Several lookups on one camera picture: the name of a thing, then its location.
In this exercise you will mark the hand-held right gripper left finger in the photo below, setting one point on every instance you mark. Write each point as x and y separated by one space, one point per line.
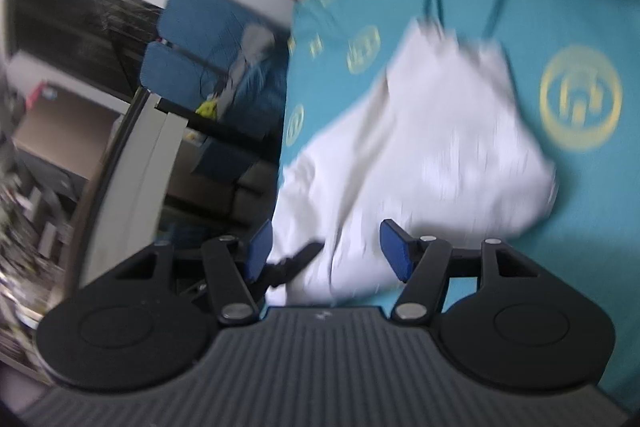
260 252

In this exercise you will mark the blue chair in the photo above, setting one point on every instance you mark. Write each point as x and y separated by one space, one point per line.
195 17

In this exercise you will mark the teal printed bedsheet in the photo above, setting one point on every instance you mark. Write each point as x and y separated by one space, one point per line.
575 207

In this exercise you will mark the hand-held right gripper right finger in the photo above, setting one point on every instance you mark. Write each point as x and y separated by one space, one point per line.
395 252

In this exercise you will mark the small yellow item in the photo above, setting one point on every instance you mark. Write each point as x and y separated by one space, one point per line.
207 109

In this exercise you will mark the dark monitor screen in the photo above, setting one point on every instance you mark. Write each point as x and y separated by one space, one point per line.
65 17

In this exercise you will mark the white desk panel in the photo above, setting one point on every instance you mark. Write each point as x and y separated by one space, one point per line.
135 187

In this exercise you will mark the white garment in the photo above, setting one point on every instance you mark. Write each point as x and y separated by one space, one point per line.
425 147

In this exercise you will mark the grey cloth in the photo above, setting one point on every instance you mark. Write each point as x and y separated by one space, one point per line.
247 52

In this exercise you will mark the cardboard box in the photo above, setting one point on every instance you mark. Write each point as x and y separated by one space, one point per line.
65 132

